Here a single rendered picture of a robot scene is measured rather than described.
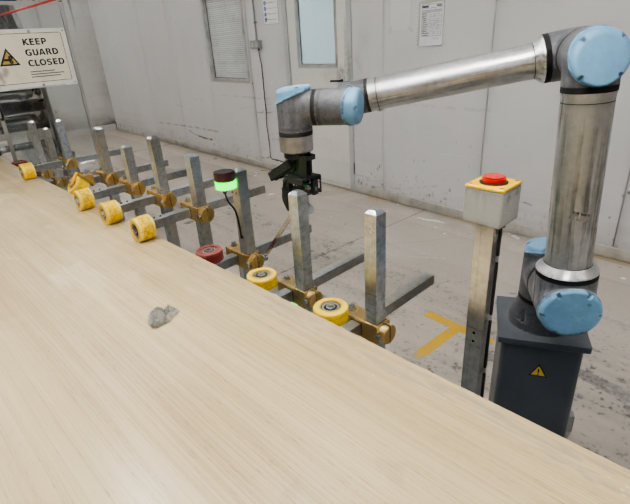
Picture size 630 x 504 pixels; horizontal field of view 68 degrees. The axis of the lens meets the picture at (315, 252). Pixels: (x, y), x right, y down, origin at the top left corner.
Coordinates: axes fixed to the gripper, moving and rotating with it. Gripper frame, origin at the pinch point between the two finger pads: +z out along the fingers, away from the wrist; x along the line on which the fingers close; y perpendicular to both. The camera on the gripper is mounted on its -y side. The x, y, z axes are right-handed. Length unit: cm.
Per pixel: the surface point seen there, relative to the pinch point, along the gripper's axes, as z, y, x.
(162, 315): 7.8, 4.5, -47.0
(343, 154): 63, -223, 264
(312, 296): 16.0, 14.6, -9.5
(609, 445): 99, 76, 80
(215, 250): 8.1, -17.2, -18.2
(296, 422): 8, 51, -48
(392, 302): 16.5, 32.5, 2.4
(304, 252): 3.9, 11.8, -8.7
